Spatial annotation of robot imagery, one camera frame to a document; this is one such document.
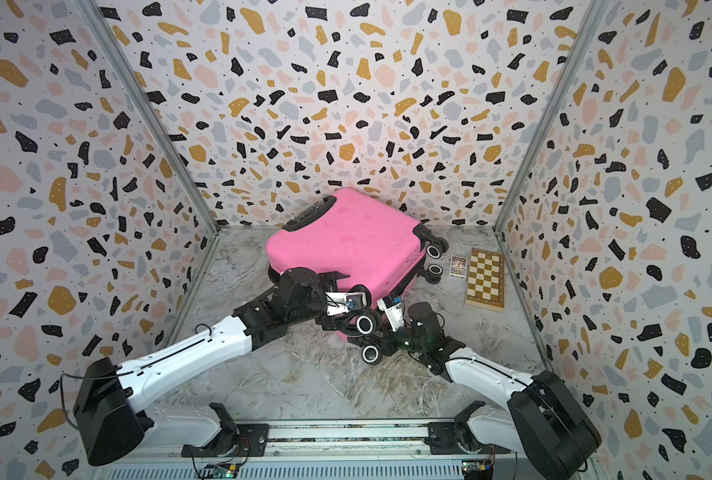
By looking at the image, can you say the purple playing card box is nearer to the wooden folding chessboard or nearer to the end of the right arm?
the wooden folding chessboard

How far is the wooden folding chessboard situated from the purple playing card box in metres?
0.02

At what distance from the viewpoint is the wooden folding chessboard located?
1001mm

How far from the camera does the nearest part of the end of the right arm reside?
2.20ft

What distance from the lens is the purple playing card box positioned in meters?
1.08

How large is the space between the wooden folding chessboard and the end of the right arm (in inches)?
14.1

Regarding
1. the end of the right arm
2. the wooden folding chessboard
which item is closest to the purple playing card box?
the wooden folding chessboard

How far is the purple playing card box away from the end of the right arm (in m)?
0.40
